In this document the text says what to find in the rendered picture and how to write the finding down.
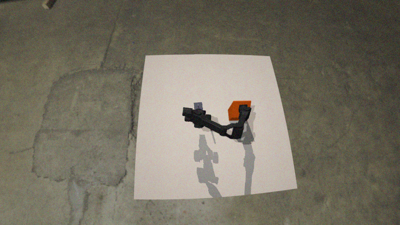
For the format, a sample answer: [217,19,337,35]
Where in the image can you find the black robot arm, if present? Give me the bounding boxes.
[182,104,251,139]

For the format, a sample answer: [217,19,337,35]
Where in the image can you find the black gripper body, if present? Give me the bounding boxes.
[185,114,211,122]

